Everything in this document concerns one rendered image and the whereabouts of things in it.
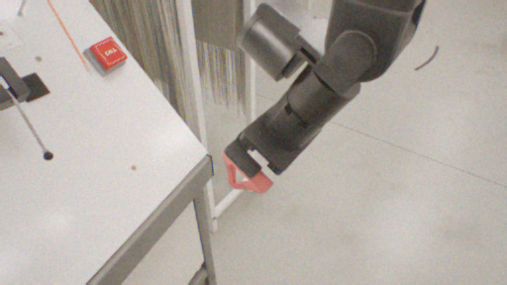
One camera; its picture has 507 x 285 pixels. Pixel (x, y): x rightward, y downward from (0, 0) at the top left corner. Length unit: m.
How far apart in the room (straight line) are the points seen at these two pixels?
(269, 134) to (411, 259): 1.42
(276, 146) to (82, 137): 0.38
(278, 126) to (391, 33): 0.16
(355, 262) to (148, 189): 1.17
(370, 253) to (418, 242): 0.25
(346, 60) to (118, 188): 0.48
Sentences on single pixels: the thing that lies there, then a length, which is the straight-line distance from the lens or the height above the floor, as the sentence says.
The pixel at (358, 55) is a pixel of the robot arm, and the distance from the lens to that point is 0.27.
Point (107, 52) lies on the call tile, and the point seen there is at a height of 1.11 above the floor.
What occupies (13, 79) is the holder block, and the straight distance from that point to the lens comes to 0.56.
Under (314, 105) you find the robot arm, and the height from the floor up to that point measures 1.19.
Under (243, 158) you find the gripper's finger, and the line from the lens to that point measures 0.38.
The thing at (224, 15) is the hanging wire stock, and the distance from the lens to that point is 1.39.
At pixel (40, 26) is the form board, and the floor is 1.16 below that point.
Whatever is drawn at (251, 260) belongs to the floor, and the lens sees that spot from 1.59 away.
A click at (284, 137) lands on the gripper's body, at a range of 0.37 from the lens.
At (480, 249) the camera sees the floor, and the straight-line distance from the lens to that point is 1.93.
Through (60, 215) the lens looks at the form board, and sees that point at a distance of 0.62.
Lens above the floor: 1.37
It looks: 40 degrees down
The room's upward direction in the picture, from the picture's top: straight up
